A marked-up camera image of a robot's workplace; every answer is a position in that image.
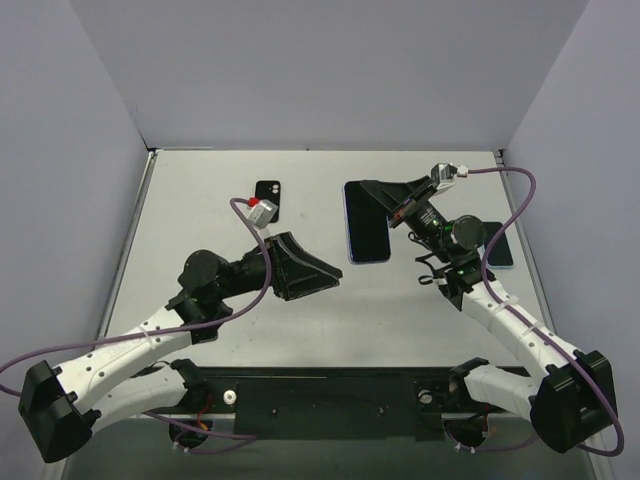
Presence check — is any black phone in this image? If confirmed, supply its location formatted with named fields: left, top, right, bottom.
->
left=192, top=326, right=219, bottom=344

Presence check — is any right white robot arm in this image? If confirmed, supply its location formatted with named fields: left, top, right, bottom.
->
left=361, top=165, right=621, bottom=453

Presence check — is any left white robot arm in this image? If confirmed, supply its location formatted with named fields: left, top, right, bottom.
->
left=18, top=232, right=343, bottom=463

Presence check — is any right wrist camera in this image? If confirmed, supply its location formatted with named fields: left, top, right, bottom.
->
left=430, top=162, right=469, bottom=195

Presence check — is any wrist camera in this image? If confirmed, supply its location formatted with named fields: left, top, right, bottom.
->
left=247, top=197, right=279, bottom=230
left=430, top=162, right=469, bottom=195

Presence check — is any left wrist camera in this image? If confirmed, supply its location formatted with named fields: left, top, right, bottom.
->
left=247, top=197, right=279, bottom=230

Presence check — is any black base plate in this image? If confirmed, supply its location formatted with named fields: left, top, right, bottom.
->
left=203, top=367, right=493, bottom=441

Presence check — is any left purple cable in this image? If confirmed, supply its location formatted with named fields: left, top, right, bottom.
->
left=0, top=197, right=279, bottom=455

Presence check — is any aluminium rail frame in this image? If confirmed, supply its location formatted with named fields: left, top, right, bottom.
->
left=44, top=150, right=594, bottom=479

